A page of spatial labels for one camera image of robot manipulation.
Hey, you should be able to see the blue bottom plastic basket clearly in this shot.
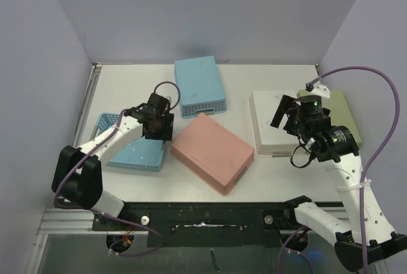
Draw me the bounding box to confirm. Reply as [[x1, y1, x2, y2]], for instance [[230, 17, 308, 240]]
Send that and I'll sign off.
[[90, 113, 165, 172]]

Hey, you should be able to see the white perforated plastic basket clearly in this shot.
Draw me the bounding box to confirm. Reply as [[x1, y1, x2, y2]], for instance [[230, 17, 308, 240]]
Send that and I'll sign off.
[[249, 90, 298, 158]]

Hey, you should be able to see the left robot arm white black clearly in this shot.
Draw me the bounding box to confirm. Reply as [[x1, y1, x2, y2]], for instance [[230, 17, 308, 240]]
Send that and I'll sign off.
[[52, 93, 174, 230]]

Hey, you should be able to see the blue plastic basket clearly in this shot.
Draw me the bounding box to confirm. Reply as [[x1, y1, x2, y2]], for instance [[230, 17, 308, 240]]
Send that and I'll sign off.
[[174, 56, 226, 119], [90, 113, 165, 172]]

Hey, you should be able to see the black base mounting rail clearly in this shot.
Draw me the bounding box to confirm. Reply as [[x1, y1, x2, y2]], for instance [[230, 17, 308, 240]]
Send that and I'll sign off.
[[92, 202, 300, 248]]

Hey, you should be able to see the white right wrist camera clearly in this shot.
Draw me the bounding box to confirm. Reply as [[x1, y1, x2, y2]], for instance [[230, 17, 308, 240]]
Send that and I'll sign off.
[[305, 83, 331, 99]]

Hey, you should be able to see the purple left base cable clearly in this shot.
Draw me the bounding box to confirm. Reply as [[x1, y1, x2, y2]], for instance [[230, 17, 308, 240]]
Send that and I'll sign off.
[[101, 213, 166, 258]]

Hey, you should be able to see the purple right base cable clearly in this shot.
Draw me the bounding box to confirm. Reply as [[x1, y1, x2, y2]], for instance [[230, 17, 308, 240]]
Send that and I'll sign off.
[[275, 226, 317, 274]]

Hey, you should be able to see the green perforated plastic basket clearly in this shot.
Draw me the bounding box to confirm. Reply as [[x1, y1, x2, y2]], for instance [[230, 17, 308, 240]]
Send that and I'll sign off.
[[297, 88, 363, 147]]

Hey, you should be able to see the pink plastic basket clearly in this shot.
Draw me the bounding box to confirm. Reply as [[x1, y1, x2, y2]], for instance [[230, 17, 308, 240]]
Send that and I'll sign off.
[[170, 113, 254, 196]]

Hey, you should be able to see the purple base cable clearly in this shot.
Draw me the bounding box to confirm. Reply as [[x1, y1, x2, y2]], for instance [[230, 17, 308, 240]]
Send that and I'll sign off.
[[275, 226, 317, 274], [101, 213, 166, 258]]

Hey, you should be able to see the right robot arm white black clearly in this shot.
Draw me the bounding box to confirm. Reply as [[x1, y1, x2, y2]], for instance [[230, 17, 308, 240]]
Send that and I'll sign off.
[[270, 94, 406, 272]]

